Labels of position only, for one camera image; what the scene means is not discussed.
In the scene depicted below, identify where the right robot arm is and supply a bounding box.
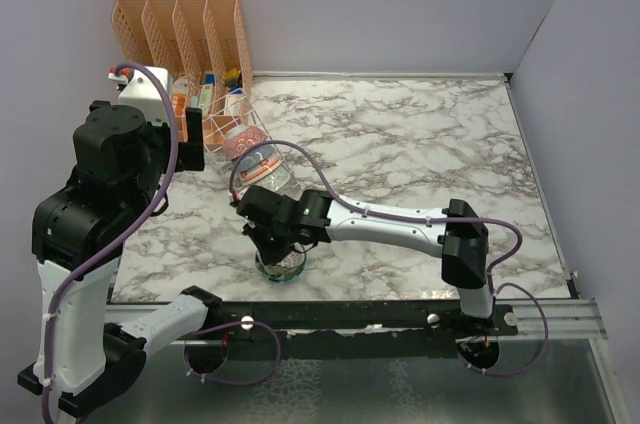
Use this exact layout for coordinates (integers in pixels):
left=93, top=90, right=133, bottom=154
left=234, top=185, right=496, bottom=335

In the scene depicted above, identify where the white cardboard box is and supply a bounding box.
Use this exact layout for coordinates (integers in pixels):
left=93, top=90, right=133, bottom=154
left=223, top=93, right=246, bottom=117

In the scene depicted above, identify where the peach plastic desk organizer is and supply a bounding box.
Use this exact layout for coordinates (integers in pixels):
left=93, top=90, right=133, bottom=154
left=111, top=0, right=254, bottom=145

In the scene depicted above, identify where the red flower black-inside bowl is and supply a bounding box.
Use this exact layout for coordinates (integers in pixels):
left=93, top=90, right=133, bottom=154
left=222, top=124, right=267, bottom=161

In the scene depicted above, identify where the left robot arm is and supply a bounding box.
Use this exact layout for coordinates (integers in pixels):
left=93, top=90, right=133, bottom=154
left=18, top=101, right=222, bottom=422

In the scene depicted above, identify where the green stationery box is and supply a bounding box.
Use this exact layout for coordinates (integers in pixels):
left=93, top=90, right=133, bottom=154
left=198, top=84, right=215, bottom=116

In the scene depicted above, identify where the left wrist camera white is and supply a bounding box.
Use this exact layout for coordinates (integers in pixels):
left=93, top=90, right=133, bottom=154
left=109, top=66, right=168, bottom=126

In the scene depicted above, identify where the yellow grey stamp block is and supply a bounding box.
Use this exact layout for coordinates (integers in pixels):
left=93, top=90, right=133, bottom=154
left=225, top=68, right=242, bottom=88

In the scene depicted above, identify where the grey dotted red-rim bowl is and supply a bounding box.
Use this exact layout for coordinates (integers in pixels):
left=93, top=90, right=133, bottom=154
left=236, top=144, right=279, bottom=175

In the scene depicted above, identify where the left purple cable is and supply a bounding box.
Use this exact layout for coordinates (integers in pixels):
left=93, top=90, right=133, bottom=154
left=42, top=61, right=177, bottom=423

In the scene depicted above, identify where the white wire dish rack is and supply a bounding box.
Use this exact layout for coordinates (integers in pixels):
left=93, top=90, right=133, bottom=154
left=202, top=88, right=302, bottom=199

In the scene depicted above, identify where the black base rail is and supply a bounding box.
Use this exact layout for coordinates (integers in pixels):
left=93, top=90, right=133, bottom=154
left=184, top=300, right=518, bottom=361

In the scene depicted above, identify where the orange floral bowl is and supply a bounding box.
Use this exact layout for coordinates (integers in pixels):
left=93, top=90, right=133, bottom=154
left=240, top=155, right=282, bottom=185

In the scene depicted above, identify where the black white radial bowl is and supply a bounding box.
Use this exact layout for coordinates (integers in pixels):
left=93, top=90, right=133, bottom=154
left=255, top=251, right=307, bottom=283

